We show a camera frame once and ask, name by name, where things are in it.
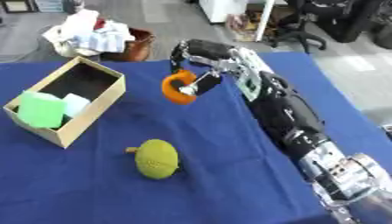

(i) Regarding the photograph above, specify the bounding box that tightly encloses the white cabinet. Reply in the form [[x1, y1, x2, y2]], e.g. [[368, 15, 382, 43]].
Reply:
[[197, 0, 250, 25]]

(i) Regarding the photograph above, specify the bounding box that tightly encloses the pale blue block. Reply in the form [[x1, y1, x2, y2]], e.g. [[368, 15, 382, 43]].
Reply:
[[61, 93, 92, 118]]

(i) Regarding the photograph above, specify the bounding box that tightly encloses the green durian toy fruit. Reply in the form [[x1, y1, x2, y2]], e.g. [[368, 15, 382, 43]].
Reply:
[[123, 138, 181, 180]]

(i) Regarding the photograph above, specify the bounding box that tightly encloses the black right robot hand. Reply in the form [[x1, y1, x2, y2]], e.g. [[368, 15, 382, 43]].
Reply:
[[168, 38, 238, 97]]

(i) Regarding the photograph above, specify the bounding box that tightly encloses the black office chair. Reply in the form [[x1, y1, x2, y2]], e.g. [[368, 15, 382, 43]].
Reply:
[[268, 0, 328, 54]]

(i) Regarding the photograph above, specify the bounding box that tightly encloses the green block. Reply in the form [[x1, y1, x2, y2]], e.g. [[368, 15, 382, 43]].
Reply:
[[15, 90, 67, 130]]

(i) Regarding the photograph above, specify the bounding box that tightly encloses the brown bag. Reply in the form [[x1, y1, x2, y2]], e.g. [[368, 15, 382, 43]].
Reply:
[[99, 27, 157, 62]]

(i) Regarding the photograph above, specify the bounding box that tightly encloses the tan cardboard box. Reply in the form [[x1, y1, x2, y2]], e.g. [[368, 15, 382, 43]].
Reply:
[[1, 55, 128, 150]]

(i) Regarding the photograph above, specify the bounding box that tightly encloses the orange ring toy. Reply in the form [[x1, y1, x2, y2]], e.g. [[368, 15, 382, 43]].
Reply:
[[160, 69, 200, 106]]

